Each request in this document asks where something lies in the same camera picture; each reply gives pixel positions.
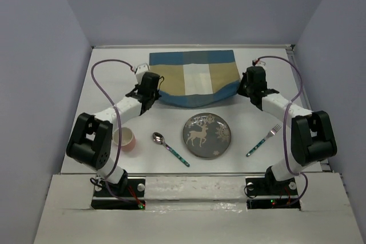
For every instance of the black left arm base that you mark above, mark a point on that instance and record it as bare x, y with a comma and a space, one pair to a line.
118, 197

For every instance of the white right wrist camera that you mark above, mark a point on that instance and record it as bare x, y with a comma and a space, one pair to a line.
259, 63

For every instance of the pink mug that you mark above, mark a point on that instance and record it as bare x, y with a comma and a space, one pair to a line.
128, 142

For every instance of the spoon with teal handle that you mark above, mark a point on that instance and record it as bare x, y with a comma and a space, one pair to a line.
159, 139

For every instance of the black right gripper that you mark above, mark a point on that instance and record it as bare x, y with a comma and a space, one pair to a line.
240, 90

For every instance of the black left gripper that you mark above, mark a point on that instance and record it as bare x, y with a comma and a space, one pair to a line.
156, 95

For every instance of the fork with teal handle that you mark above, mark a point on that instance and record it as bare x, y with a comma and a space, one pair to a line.
270, 134

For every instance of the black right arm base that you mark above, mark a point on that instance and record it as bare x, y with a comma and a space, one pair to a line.
263, 194

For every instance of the grey reindeer plate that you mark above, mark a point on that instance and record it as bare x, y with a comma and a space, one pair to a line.
206, 135

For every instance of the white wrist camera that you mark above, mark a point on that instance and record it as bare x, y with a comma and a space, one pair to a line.
259, 63
140, 71

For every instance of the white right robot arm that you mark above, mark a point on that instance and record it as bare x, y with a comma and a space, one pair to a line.
312, 137

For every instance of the blue and tan cloth placemat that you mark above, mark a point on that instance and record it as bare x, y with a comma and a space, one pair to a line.
194, 79

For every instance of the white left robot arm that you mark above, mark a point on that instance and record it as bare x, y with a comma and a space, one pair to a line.
91, 139

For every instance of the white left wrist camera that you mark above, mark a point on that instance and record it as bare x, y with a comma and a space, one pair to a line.
140, 71

